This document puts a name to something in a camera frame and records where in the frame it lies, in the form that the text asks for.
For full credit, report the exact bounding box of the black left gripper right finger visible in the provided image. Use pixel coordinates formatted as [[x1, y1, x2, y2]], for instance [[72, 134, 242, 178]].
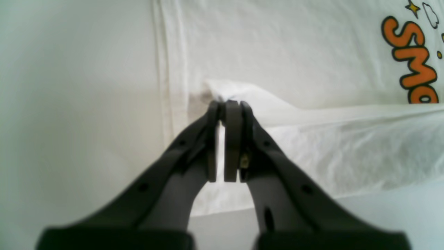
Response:
[[224, 101, 411, 250]]

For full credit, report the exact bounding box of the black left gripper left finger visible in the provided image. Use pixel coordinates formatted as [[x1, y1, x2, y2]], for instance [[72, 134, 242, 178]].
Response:
[[36, 101, 221, 250]]

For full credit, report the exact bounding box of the white printed T-shirt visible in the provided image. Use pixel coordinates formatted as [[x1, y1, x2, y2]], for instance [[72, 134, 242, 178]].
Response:
[[153, 0, 443, 198]]

